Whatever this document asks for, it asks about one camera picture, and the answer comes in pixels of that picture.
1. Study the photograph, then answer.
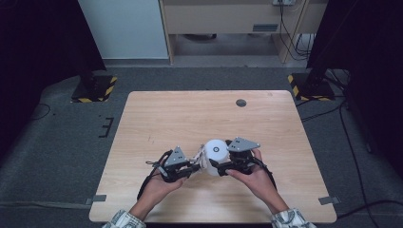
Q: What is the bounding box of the person's left hand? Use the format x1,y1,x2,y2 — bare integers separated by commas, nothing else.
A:
138,157,188,207

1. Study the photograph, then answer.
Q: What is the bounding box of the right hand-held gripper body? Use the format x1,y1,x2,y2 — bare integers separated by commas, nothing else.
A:
225,136,262,176

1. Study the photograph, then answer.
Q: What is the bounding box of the looped black floor cable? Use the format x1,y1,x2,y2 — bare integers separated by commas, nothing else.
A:
30,103,52,122

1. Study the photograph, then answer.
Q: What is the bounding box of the right hand-held gripper black cable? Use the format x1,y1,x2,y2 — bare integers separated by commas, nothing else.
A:
252,156,278,192

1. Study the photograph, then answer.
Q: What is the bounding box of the white cabinet panel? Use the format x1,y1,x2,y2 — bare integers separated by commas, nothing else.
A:
77,0,170,61

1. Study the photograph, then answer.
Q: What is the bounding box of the beige wooden desk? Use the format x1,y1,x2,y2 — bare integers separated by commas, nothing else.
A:
159,0,329,66

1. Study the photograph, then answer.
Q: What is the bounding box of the hand-held gripper black cable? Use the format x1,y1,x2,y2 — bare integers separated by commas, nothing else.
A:
252,156,278,192
136,149,174,201

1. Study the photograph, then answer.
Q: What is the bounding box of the short black floor cable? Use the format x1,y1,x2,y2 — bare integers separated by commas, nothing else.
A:
300,104,344,124

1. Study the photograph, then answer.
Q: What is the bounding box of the grey tape strip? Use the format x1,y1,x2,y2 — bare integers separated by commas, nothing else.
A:
317,196,340,206
85,194,107,205

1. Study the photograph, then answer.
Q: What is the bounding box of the bundle of black hanging cables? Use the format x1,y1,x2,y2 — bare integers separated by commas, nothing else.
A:
278,0,316,62

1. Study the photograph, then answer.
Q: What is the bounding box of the grey cloth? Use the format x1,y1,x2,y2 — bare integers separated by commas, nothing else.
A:
189,144,207,170

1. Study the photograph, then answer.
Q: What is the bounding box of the black curtain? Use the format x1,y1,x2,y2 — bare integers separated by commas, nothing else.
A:
0,0,107,161
306,0,403,180

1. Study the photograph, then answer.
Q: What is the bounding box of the long black floor cable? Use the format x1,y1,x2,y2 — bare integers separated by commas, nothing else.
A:
337,100,373,222

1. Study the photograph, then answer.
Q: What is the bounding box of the thick black floor cable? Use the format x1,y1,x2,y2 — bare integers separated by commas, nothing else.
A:
336,199,403,220

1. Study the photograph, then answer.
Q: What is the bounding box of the white cup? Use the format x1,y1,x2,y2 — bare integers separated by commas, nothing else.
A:
201,139,230,178

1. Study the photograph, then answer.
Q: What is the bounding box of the left hand-held gripper black cable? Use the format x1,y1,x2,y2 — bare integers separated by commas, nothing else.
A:
136,149,174,201

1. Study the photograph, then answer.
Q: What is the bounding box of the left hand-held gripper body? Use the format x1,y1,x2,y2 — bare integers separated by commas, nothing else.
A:
159,145,192,183

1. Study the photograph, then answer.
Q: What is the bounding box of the black yellow-striped stand base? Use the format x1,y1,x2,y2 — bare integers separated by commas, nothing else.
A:
287,72,336,103
70,73,119,104

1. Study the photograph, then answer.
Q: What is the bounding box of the person's right hand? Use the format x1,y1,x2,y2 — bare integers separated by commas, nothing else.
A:
225,148,280,211

